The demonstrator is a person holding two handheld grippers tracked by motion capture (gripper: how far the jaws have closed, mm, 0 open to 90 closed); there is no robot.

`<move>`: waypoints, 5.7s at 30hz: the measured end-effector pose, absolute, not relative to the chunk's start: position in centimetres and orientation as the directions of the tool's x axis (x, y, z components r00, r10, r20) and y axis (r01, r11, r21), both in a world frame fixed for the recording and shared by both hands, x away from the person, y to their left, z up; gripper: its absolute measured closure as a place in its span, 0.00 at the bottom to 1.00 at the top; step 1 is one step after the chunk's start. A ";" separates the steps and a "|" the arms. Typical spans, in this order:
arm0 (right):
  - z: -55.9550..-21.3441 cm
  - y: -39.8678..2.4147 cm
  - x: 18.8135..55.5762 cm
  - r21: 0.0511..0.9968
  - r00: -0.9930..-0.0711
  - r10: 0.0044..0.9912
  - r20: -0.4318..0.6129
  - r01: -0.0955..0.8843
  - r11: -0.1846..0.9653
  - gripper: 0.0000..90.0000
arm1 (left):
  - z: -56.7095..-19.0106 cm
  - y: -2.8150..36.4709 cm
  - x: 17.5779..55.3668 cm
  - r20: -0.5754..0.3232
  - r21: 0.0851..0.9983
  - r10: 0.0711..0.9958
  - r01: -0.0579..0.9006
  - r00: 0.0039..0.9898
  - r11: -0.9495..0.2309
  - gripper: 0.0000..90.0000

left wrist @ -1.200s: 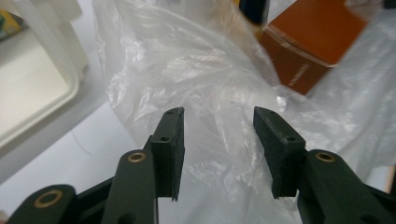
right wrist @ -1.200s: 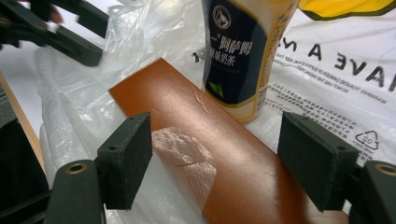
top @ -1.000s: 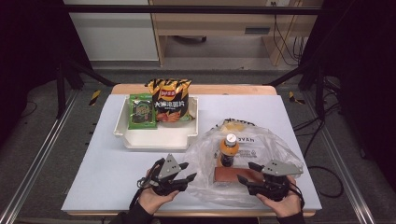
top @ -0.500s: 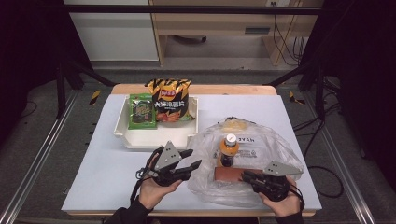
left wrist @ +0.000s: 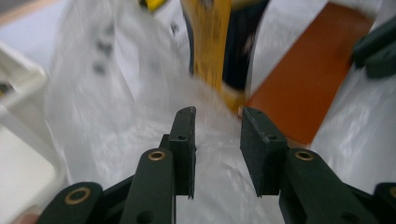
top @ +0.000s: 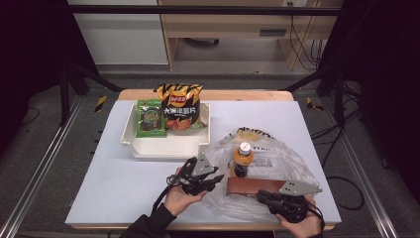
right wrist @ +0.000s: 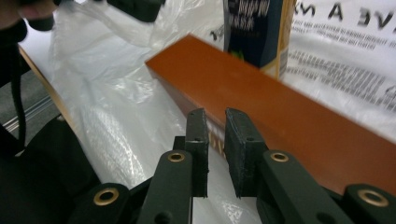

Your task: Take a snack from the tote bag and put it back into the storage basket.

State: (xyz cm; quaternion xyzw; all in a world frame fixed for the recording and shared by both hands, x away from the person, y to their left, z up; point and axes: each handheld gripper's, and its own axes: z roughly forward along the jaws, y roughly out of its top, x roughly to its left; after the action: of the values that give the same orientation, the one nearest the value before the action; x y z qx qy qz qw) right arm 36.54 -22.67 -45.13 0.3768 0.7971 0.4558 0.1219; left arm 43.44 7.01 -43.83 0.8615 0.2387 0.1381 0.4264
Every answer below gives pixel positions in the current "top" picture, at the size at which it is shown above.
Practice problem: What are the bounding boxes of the black hanging cables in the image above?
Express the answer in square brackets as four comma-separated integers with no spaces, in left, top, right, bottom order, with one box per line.
[287,1,327,71]

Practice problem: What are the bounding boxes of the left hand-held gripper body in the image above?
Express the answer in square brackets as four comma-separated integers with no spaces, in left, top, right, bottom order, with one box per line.
[166,152,220,196]

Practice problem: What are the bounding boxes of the green snack packet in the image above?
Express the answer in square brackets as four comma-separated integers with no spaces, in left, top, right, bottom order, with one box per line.
[136,98,167,139]

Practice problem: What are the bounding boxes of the black orange chip bag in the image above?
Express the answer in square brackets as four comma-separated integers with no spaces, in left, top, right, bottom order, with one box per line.
[153,82,205,131]

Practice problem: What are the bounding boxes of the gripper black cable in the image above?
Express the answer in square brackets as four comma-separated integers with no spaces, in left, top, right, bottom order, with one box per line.
[308,201,326,229]
[151,175,176,214]

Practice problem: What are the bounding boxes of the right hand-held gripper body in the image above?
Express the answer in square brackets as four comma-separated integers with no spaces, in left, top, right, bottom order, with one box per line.
[263,178,323,223]

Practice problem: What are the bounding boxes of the white plastic bin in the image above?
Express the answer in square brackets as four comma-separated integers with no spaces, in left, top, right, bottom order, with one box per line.
[120,100,211,160]

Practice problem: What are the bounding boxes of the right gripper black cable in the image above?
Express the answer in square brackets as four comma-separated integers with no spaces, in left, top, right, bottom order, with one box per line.
[308,201,326,229]

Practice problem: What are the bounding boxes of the clear plastic bag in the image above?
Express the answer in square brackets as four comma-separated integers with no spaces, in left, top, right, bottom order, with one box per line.
[201,126,320,223]

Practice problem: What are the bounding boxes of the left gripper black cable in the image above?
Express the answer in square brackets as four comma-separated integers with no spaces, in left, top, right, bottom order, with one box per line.
[151,175,176,214]

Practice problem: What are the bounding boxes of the black horizontal frame bar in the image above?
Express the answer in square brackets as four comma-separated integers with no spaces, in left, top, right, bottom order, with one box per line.
[67,4,341,17]

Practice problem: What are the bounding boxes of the brown rectangular box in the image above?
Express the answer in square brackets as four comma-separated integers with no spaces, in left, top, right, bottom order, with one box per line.
[226,177,287,197]

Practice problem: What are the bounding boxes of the orange drink bottle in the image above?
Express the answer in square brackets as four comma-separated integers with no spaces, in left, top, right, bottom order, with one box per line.
[230,142,256,179]

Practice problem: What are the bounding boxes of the wooden desk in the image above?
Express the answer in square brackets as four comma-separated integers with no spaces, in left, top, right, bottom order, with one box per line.
[157,0,345,71]

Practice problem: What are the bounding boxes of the white cabinet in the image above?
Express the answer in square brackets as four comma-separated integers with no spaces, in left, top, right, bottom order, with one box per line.
[67,0,169,65]

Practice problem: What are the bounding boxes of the aluminium floor rail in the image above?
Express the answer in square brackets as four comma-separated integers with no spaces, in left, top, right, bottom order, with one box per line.
[0,95,84,238]
[321,98,399,238]

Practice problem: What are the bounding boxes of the black metal stand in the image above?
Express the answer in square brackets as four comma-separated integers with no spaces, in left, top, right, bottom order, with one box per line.
[58,62,124,127]
[283,62,347,129]

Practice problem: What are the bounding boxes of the white table cover sheet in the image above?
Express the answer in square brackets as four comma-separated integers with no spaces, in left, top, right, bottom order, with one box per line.
[64,99,342,226]

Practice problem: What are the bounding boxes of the person's left hand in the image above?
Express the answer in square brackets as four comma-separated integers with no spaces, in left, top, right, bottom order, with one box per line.
[163,167,208,217]

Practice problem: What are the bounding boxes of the person's right hand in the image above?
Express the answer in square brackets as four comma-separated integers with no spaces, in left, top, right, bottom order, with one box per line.
[275,194,324,238]

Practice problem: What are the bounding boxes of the thin black floor cable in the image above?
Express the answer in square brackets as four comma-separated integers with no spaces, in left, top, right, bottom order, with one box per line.
[19,107,41,127]

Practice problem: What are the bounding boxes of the yellow black floor tape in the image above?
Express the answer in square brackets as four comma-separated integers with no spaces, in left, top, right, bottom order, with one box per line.
[305,96,325,112]
[94,95,109,113]

